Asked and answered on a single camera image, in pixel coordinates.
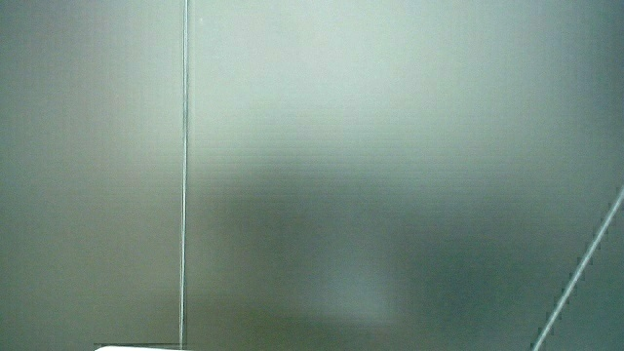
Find white flat box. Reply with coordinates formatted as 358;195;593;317
94;345;192;351

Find thin grey slanted rod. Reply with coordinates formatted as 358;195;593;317
529;186;624;351

